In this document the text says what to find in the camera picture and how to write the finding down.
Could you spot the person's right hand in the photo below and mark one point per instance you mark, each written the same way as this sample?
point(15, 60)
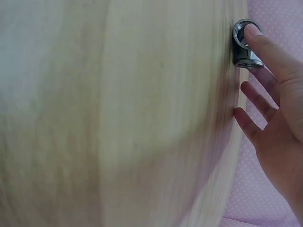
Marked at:
point(287, 113)

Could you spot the grey metal pipe elbow fitting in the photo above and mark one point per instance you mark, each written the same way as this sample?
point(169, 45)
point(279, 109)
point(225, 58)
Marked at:
point(239, 53)

